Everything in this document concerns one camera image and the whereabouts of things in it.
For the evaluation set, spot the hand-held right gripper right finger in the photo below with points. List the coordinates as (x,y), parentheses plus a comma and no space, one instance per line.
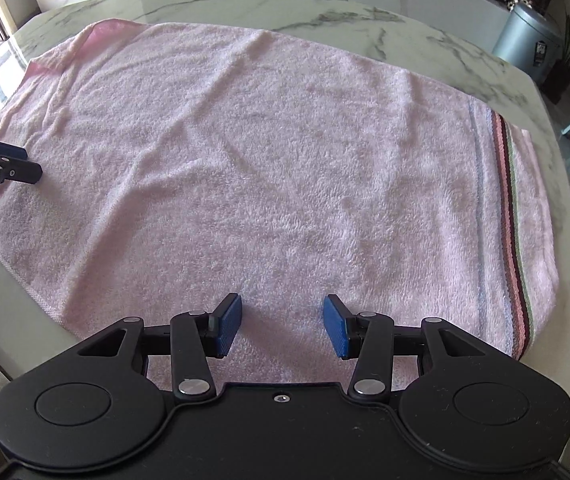
(335,327)

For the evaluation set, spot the pink towel with striped border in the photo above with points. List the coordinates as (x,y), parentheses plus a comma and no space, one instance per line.
(265,160)

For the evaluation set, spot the grey metal trash can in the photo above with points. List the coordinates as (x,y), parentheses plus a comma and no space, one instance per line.
(527,40)

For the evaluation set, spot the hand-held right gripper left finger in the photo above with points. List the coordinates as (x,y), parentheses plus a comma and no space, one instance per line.
(229,326)

